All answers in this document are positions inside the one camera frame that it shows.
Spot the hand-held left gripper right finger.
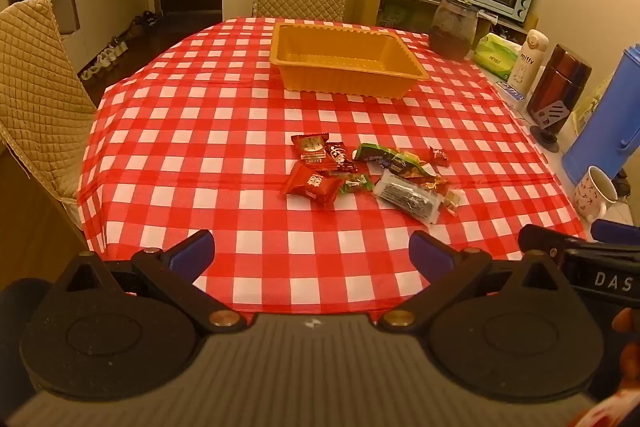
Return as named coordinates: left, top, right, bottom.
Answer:
left=377, top=230, right=571, bottom=336

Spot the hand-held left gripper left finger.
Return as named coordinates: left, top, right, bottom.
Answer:
left=64, top=230, right=247, bottom=336

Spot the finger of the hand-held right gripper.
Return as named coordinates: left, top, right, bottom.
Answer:
left=518, top=225, right=576, bottom=255
left=591, top=219, right=640, bottom=245

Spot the dark blue candy packet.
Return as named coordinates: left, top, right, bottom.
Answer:
left=377, top=152, right=427, bottom=178

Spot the small green candy wrapper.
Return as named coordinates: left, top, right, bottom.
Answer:
left=339, top=173, right=372, bottom=196

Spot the green dark candy packet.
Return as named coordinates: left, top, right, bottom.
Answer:
left=353, top=142, right=399, bottom=164

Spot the dark red candy packet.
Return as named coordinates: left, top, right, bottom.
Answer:
left=324, top=142, right=359, bottom=173

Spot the red square snack packet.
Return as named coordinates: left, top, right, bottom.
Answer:
left=285, top=162, right=344, bottom=210

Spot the red packet with round picture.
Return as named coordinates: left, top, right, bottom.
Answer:
left=292, top=133, right=329, bottom=166

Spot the yellow plastic tray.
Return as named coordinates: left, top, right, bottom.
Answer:
left=270, top=22, right=431, bottom=100

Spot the person's right hand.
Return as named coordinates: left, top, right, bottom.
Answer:
left=612, top=307, right=640, bottom=388

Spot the white printed mug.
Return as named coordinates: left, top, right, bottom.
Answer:
left=572, top=166, right=621, bottom=222

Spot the blue plastic jug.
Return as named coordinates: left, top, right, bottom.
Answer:
left=561, top=47, right=640, bottom=185

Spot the grey metal phone stand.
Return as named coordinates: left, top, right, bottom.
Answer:
left=530, top=102, right=571, bottom=152

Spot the pale printed bag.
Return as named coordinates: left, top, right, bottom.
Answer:
left=570, top=76, right=617, bottom=144

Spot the red checkered tablecloth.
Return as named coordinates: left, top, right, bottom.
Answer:
left=75, top=17, right=588, bottom=315

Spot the blue white small box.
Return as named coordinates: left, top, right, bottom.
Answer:
left=495, top=80, right=532, bottom=102

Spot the brown metal thermos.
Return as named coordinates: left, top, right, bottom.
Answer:
left=526, top=44, right=593, bottom=128

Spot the white bottle with rabbit print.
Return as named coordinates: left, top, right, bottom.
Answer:
left=510, top=29, right=550, bottom=86

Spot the green tissue pack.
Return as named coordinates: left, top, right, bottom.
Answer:
left=472, top=33, right=523, bottom=82

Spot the row of shoes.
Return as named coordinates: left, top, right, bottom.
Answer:
left=79, top=9, right=162, bottom=81

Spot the glass jar with dark contents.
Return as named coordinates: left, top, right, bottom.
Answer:
left=429, top=0, right=481, bottom=62

